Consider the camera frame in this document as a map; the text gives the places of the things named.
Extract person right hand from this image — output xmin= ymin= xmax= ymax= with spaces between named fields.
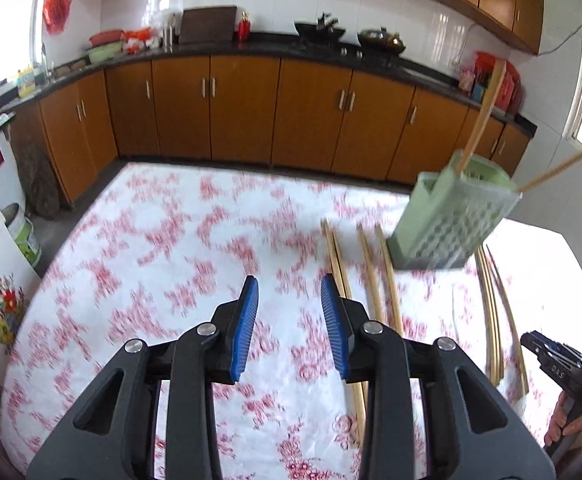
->
xmin=543 ymin=391 xmax=582 ymax=449

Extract white plastic bucket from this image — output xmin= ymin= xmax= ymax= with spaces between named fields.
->
xmin=1 ymin=203 xmax=42 ymax=268

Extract green perforated utensil holder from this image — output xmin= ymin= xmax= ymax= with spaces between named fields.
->
xmin=387 ymin=150 xmax=522 ymax=271

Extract red plastic bag hanging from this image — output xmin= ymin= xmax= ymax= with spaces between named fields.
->
xmin=42 ymin=0 xmax=73 ymax=36

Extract black countertop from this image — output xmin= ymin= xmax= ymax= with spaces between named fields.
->
xmin=0 ymin=32 xmax=537 ymax=150

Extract red bag with condiments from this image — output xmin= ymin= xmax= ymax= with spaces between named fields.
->
xmin=458 ymin=51 xmax=525 ymax=116

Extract red bottle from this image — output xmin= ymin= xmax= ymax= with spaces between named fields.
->
xmin=236 ymin=11 xmax=251 ymax=44

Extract floral white pink tablecloth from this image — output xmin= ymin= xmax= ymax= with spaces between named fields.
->
xmin=0 ymin=164 xmax=582 ymax=479

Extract green basin with red bowl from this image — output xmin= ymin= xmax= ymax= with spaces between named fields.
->
xmin=87 ymin=29 xmax=124 ymax=64

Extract dark cutting board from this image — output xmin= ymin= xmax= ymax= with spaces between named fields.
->
xmin=178 ymin=6 xmax=238 ymax=44

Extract black wok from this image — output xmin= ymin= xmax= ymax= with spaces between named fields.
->
xmin=294 ymin=13 xmax=346 ymax=46

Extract lidded dark wok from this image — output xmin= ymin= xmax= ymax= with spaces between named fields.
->
xmin=357 ymin=27 xmax=406 ymax=56

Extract yellow detergent bottle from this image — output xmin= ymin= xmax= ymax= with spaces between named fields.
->
xmin=16 ymin=67 xmax=36 ymax=98

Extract brown lower kitchen cabinets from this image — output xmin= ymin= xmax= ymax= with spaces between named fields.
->
xmin=10 ymin=55 xmax=532 ymax=204

